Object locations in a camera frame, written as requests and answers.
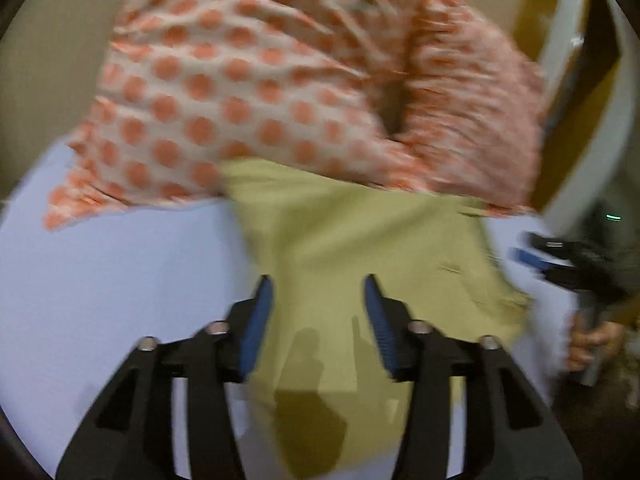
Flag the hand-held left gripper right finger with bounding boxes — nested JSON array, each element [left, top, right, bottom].
[[364, 274, 583, 480]]

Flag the person's right hand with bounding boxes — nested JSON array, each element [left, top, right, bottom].
[[567, 308, 627, 373]]

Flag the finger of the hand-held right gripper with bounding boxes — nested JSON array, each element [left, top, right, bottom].
[[521, 232, 576, 257], [509, 247, 581, 291]]

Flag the white curved headboard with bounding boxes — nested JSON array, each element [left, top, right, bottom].
[[535, 0, 637, 237]]

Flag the yellow-green pants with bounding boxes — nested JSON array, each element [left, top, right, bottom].
[[220, 159, 532, 480]]

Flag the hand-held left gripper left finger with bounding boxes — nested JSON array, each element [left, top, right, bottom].
[[56, 275, 275, 480]]

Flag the orange polka dot pillow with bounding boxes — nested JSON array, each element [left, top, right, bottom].
[[43, 0, 547, 232]]

